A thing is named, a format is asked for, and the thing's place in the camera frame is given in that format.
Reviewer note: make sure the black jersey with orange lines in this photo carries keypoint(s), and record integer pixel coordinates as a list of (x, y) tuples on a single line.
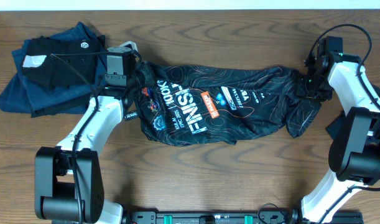
[(191, 104)]

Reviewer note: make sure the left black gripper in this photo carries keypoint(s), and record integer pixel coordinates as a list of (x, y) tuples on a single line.
[(143, 74)]

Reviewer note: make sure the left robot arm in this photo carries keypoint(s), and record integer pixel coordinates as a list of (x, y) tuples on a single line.
[(68, 181)]

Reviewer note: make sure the dark garment at right edge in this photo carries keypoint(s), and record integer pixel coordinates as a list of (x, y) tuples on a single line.
[(333, 128)]

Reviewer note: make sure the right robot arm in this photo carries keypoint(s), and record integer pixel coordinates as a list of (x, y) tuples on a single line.
[(354, 155)]

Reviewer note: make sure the blue folded garment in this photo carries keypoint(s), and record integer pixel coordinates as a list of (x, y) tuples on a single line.
[(24, 96)]

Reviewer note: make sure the black folded shirt on stack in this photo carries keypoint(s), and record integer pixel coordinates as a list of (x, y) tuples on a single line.
[(51, 63)]

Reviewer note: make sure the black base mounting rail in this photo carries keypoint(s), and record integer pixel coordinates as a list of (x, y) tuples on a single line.
[(267, 216)]

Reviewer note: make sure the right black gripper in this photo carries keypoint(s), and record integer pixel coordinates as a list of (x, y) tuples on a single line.
[(306, 90)]

